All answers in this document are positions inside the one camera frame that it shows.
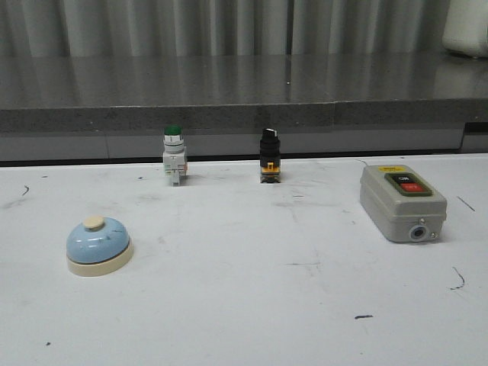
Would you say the light blue call bell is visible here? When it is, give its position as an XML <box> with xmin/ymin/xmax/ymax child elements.
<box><xmin>66</xmin><ymin>216</ymin><xmax>134</xmax><ymax>277</ymax></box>

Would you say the grey stone counter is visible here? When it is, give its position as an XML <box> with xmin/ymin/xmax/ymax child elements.
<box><xmin>1</xmin><ymin>52</ymin><xmax>487</xmax><ymax>133</ymax></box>

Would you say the white container on counter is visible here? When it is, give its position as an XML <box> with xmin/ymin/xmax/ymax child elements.
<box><xmin>442</xmin><ymin>0</ymin><xmax>487</xmax><ymax>57</ymax></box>

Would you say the black selector switch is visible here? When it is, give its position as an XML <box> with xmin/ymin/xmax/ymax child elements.
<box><xmin>260</xmin><ymin>128</ymin><xmax>281</xmax><ymax>183</ymax></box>

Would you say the green pushbutton switch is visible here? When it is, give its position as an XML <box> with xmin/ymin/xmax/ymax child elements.
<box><xmin>162</xmin><ymin>125</ymin><xmax>188</xmax><ymax>185</ymax></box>

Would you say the grey on-off switch box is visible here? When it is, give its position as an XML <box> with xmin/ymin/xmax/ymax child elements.
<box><xmin>360</xmin><ymin>165</ymin><xmax>447</xmax><ymax>242</ymax></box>

